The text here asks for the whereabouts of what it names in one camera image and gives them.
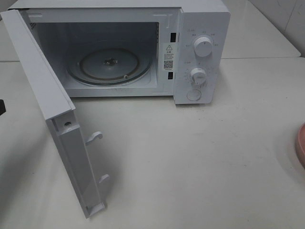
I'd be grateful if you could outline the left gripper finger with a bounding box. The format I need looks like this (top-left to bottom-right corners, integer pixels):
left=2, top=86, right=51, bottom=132
left=0, top=99, right=6, bottom=115

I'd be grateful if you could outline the white microwave oven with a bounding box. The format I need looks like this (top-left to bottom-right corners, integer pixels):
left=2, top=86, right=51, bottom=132
left=6, top=0, right=231, bottom=104

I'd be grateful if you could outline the white timer knob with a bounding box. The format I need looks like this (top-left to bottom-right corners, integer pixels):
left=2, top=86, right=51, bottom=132
left=190, top=68, right=207, bottom=85

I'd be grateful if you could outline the upper white power knob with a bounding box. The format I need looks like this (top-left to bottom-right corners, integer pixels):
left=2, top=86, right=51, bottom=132
left=193, top=35, right=214, bottom=57

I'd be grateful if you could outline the glass microwave turntable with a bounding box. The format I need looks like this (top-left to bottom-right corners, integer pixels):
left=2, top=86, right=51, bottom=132
left=67, top=48, right=152, bottom=86

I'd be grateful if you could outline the pink plate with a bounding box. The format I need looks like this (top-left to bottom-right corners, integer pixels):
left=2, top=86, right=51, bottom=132
left=295, top=124, right=305, bottom=167

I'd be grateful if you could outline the white microwave door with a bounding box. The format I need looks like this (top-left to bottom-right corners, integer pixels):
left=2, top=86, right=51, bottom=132
left=1, top=10, right=110, bottom=218

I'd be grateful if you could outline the round white door button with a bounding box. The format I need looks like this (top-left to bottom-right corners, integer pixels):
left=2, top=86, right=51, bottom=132
left=187, top=90, right=202, bottom=101

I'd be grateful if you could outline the white warning label sticker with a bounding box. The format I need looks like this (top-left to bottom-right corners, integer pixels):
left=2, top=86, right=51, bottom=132
left=162, top=42, right=177, bottom=71

